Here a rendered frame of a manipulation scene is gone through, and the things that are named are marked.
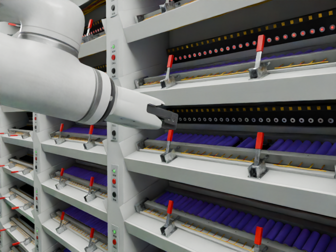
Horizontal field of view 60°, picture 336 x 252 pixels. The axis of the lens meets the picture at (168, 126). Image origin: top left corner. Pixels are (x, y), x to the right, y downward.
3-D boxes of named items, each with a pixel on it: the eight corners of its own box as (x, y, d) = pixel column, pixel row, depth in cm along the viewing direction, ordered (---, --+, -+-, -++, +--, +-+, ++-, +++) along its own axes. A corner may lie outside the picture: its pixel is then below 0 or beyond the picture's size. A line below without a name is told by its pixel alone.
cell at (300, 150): (312, 147, 65) (301, 160, 60) (304, 147, 66) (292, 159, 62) (311, 140, 64) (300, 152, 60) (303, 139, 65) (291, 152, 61)
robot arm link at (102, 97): (61, 120, 46) (78, 124, 48) (90, 122, 40) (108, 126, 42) (71, 69, 47) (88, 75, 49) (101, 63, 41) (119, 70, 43)
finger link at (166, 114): (124, 107, 46) (126, 113, 51) (172, 116, 46) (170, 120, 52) (125, 100, 46) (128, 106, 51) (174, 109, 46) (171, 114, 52)
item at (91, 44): (110, 48, 98) (97, 5, 94) (42, 69, 141) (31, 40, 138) (153, 37, 110) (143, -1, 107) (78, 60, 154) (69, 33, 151)
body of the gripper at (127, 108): (72, 120, 48) (126, 133, 56) (107, 122, 40) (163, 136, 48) (81, 76, 49) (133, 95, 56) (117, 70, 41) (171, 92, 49)
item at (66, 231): (111, 282, 100) (99, 249, 96) (44, 231, 144) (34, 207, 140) (153, 245, 113) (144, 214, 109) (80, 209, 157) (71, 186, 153)
